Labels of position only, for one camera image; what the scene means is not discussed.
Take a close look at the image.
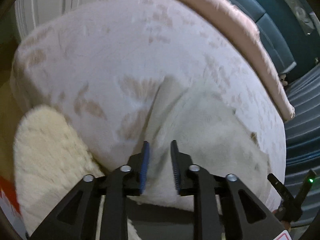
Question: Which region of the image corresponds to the beige sweater with black hearts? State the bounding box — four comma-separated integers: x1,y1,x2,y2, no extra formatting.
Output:
138,76,271,211

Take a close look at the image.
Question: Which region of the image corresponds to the cream fluffy rug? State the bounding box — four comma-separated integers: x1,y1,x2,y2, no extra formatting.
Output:
13,105,103,235

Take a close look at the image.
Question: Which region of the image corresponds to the striped grey curtain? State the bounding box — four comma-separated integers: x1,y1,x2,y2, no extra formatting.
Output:
283,63,320,228

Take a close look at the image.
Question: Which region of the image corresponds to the pink floral bed mattress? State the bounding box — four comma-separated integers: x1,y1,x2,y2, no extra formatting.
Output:
10,0,287,212

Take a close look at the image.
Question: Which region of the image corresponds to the teal padded headboard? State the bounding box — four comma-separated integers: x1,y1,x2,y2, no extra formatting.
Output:
230,0,297,75

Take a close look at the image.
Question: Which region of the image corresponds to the pink folded duvet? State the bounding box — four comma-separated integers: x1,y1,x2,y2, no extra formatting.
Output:
179,0,295,121

